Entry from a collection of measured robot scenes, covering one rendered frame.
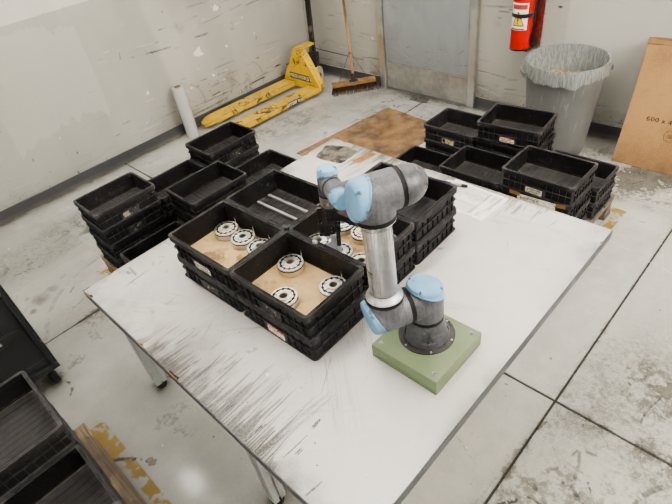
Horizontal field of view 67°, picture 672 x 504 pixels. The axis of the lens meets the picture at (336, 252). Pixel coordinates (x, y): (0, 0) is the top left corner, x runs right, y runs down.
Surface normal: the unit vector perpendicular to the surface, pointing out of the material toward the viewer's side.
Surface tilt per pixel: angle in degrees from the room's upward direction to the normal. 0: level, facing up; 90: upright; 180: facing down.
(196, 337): 0
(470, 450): 0
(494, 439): 0
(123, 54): 90
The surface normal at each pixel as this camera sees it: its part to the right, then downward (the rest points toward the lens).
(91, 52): 0.73, 0.36
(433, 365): -0.13, -0.79
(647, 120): -0.68, 0.34
